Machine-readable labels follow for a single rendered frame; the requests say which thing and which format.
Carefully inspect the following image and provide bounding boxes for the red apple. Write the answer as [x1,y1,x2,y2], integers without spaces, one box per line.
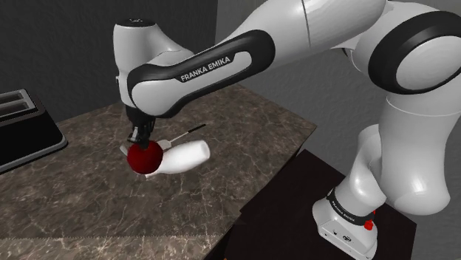
[126,140,165,175]

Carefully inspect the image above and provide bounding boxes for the white vase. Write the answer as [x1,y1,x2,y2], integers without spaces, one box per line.
[144,140,211,179]

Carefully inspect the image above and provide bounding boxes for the black toaster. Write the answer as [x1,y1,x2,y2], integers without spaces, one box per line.
[0,89,69,174]

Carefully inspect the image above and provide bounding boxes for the dark robot stand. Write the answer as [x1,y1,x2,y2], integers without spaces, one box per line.
[224,148,418,260]

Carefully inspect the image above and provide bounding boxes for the black-handled spatula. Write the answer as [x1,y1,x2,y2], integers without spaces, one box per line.
[120,123,208,157]

